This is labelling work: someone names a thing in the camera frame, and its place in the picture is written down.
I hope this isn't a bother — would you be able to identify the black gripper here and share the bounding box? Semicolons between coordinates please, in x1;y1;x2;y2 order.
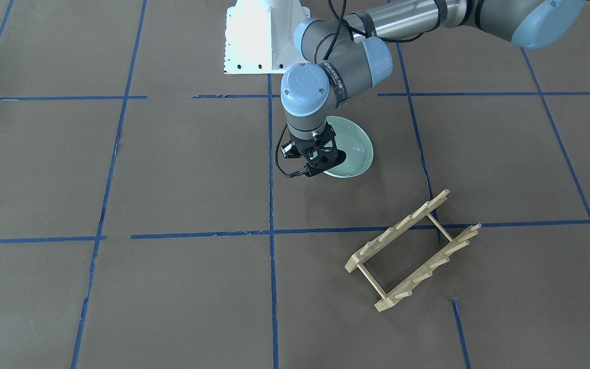
290;126;347;177

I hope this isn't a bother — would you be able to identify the light green plate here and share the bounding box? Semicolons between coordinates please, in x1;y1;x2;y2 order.
325;115;374;178

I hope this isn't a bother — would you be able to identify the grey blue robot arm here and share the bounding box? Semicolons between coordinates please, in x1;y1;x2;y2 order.
276;1;585;178

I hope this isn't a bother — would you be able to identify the wooden dish rack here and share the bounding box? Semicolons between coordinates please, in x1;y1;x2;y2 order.
344;189;482;312

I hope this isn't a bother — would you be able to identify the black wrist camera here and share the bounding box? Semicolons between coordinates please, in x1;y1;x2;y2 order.
280;142;301;159

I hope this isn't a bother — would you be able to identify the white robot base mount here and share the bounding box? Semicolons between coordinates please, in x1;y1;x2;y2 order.
223;1;310;74

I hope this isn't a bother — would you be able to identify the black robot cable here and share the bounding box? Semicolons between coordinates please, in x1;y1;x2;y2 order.
321;0;424;65

